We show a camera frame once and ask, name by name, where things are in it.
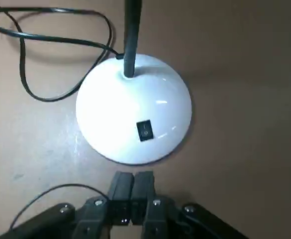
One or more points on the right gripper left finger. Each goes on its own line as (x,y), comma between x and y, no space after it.
(121,186)

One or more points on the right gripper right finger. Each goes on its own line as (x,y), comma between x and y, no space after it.
(144,186)

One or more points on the white gooseneck desk lamp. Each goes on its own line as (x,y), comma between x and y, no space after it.
(135,112)

